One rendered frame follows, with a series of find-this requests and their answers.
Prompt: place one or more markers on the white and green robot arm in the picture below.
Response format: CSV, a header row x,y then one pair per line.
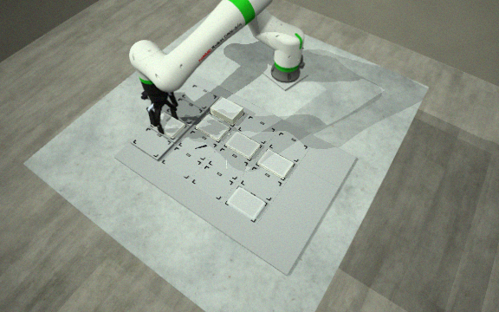
x,y
170,72

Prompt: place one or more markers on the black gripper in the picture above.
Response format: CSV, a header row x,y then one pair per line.
x,y
156,104

